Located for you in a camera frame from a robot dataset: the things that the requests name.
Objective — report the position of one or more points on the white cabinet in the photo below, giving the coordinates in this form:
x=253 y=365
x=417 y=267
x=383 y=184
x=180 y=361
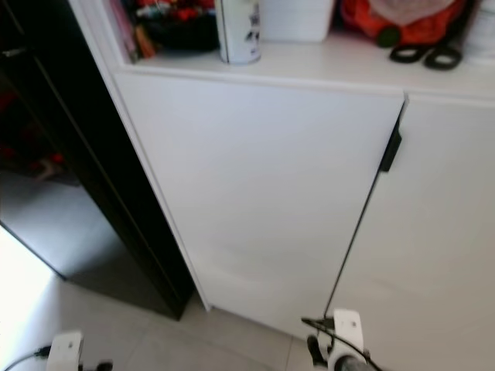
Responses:
x=278 y=193

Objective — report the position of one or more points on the white printed cylindrical tin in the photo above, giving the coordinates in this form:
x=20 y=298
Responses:
x=238 y=31

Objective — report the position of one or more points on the orange red bag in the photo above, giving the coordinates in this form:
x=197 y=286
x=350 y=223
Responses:
x=363 y=23

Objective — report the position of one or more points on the white plastic container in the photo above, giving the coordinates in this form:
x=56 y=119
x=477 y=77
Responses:
x=294 y=19

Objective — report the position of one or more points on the black bowl of sweets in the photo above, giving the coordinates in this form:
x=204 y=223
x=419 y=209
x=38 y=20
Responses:
x=178 y=39

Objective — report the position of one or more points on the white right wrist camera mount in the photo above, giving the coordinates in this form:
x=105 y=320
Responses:
x=348 y=325

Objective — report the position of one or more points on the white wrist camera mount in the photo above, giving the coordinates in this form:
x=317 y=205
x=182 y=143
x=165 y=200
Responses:
x=66 y=352
x=348 y=325

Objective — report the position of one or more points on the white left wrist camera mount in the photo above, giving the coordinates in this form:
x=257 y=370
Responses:
x=66 y=352

